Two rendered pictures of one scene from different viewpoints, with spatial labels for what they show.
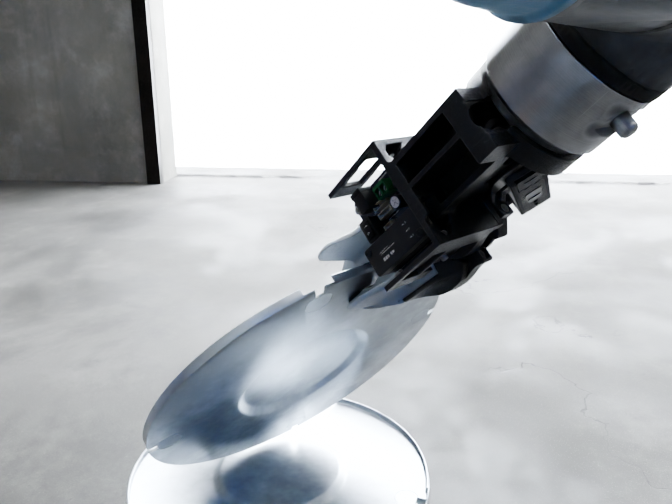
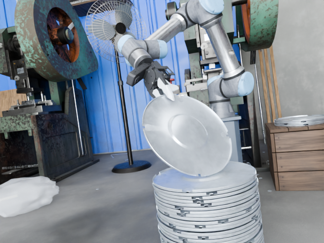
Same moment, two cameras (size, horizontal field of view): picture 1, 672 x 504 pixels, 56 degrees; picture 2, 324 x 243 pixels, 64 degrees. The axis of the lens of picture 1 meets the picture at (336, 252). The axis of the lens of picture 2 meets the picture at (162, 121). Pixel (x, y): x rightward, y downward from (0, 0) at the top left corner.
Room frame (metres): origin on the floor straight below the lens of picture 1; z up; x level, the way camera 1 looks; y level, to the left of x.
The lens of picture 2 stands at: (1.27, 0.04, 0.55)
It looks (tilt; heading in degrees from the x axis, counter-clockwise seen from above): 3 degrees down; 186
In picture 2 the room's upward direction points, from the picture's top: 7 degrees counter-clockwise
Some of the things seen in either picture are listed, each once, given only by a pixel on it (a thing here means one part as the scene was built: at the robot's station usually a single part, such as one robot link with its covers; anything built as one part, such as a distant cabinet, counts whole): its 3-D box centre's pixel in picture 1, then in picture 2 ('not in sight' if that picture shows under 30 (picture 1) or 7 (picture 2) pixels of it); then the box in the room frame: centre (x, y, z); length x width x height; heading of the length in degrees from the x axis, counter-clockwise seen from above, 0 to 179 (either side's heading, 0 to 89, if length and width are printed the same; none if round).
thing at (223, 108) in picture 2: not in sight; (220, 108); (-0.22, 0.22, 0.50); 0.15 x 0.15 x 0.10
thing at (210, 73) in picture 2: not in sight; (213, 79); (-0.78, 0.26, 0.72); 0.25 x 0.14 x 0.14; 175
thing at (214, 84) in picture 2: not in sight; (219, 87); (-0.21, 0.22, 0.62); 0.13 x 0.12 x 0.14; 42
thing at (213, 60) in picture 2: not in sight; (211, 63); (-0.96, 0.28, 0.86); 0.20 x 0.16 x 0.05; 85
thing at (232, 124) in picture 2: not in sight; (225, 156); (-0.22, 0.22, 0.23); 0.19 x 0.19 x 0.45; 0
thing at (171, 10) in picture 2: not in sight; (176, 16); (-1.00, 0.03, 1.31); 0.22 x 0.12 x 0.22; 175
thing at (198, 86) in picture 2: not in sight; (214, 86); (-0.96, 0.27, 0.68); 0.45 x 0.30 x 0.06; 85
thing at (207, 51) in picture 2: not in sight; (209, 41); (-0.91, 0.27, 1.04); 0.17 x 0.15 x 0.30; 175
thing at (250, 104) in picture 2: not in sight; (248, 108); (-1.07, 0.55, 0.45); 0.92 x 0.12 x 0.90; 175
